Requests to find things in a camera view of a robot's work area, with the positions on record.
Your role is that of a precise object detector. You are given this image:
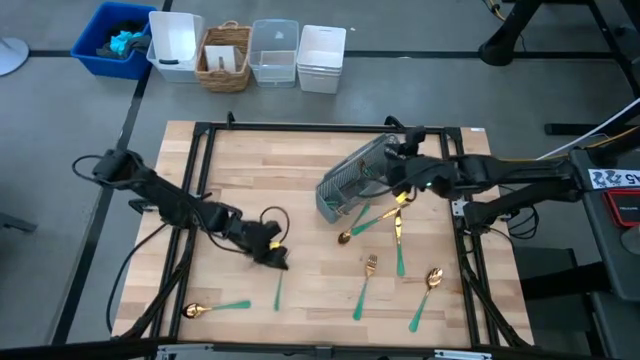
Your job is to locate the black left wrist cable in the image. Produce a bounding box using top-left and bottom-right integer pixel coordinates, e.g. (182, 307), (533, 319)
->
(258, 205), (292, 247)

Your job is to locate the black floor cable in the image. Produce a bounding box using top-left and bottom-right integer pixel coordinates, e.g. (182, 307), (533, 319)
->
(105, 219), (169, 335)

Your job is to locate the white cable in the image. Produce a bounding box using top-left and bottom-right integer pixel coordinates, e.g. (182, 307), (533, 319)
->
(537, 97), (640, 161)

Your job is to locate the black metal table frame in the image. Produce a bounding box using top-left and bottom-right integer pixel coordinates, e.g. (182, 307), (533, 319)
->
(149, 112), (501, 351)

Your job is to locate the yellow floor cable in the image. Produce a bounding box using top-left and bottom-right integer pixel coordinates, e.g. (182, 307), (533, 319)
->
(499, 127), (640, 163)

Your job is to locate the clear plastic bin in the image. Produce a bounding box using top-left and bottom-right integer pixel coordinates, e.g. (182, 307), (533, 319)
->
(248, 18), (300, 89)

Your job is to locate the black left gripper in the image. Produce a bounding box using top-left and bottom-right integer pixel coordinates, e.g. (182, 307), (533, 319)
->
(230, 218), (291, 273)

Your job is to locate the black floor stand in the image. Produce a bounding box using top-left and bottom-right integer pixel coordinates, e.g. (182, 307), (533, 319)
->
(477, 0), (640, 136)

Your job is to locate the white stacked plastic bin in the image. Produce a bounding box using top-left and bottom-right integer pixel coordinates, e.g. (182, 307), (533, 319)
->
(296, 24), (348, 95)

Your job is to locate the gold fork green handle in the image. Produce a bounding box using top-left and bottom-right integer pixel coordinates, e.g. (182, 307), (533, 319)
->
(273, 269), (285, 313)
(352, 253), (379, 322)

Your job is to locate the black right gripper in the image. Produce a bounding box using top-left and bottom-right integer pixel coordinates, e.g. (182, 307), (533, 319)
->
(383, 125), (442, 195)

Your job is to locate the teal cloth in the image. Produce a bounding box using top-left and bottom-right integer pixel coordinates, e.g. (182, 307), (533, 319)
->
(108, 30), (146, 57)

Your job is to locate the white open plastic bin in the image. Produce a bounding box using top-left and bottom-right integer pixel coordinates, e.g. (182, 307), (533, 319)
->
(146, 10), (206, 84)

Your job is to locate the dark cloth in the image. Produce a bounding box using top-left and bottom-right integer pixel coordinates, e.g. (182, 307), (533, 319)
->
(95, 20), (152, 61)

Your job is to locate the blue plastic bin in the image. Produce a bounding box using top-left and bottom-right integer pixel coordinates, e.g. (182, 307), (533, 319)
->
(69, 1), (159, 81)

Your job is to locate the black cable bundle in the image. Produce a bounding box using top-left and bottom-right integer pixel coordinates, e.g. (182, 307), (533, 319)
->
(119, 227), (199, 342)
(457, 229), (532, 347)

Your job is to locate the gold spoon green handle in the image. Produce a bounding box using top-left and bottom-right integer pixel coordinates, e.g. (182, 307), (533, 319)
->
(181, 299), (252, 320)
(408, 266), (445, 334)
(337, 202), (372, 246)

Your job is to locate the white cardboard piece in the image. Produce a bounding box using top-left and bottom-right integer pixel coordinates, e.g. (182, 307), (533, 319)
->
(203, 44), (246, 74)

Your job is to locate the grey mesh cutlery caddy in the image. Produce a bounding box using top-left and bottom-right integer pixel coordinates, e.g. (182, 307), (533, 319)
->
(315, 132), (404, 225)

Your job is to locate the white round stand base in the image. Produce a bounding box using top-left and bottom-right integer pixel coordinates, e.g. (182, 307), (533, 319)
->
(0, 37), (30, 77)

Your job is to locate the red black device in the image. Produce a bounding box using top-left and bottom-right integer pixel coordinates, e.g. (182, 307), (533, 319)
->
(602, 188), (640, 229)

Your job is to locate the grey equipment cart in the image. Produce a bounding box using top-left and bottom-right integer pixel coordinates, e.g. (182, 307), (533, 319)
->
(567, 144), (640, 301)

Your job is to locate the wicker basket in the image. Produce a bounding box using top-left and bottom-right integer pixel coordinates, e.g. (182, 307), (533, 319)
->
(194, 19), (254, 94)

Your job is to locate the white printed label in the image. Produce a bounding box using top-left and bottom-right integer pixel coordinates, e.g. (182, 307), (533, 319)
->
(588, 168), (640, 190)

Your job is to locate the black crossbar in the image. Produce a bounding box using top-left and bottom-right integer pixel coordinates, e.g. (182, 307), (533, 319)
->
(0, 338), (640, 360)

